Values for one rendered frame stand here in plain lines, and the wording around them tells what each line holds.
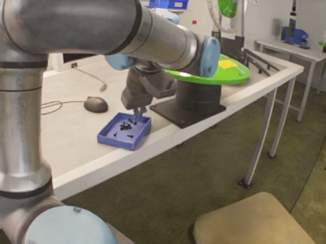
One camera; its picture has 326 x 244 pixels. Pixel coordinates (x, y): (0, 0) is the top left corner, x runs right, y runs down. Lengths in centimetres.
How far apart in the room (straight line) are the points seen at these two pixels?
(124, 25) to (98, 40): 2
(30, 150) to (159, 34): 18
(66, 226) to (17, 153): 9
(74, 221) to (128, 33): 17
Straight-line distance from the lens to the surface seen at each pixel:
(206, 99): 67
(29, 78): 23
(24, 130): 24
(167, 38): 23
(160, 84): 46
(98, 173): 50
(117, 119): 65
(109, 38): 17
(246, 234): 77
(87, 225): 22
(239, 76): 61
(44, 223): 23
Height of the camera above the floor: 123
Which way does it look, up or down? 29 degrees down
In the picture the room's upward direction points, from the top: 2 degrees clockwise
